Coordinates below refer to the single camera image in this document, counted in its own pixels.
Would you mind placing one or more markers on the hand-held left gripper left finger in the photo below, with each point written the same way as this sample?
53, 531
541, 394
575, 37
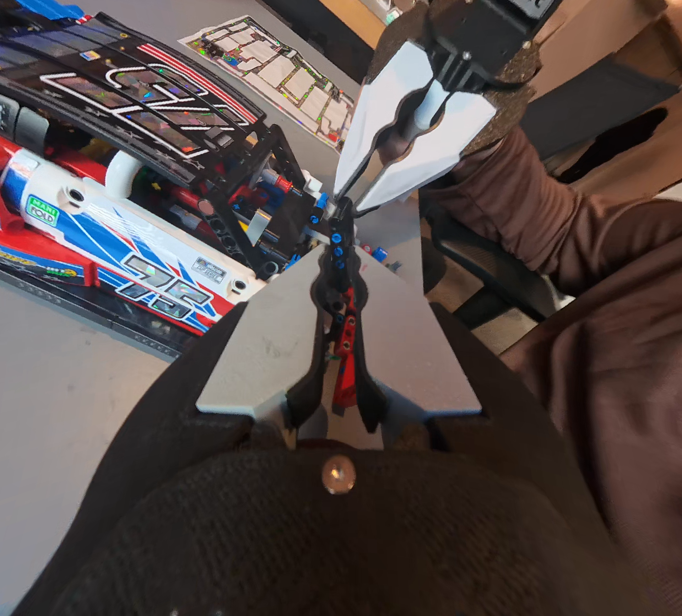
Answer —
255, 355

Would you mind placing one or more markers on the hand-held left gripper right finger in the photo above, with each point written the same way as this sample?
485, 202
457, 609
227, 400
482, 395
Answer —
421, 355

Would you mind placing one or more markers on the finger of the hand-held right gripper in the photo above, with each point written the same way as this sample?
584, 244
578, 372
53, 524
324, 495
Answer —
383, 94
437, 157

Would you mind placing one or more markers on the toy car chassis parts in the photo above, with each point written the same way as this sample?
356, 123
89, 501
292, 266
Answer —
346, 360

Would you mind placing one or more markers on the black brick assembly blue pins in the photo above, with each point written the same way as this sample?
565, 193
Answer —
341, 232

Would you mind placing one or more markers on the red toy race car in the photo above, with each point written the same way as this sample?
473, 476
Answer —
133, 147

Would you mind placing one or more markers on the person's right forearm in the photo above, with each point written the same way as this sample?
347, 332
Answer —
533, 200

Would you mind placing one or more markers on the light grey desk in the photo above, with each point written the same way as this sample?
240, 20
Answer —
64, 413

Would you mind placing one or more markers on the holographic sticker sheet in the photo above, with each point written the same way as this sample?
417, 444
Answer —
277, 78

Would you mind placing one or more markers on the small blue brick piece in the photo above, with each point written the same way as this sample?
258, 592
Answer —
379, 252

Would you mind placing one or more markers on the person's brown sweater torso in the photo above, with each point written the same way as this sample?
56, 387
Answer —
612, 387

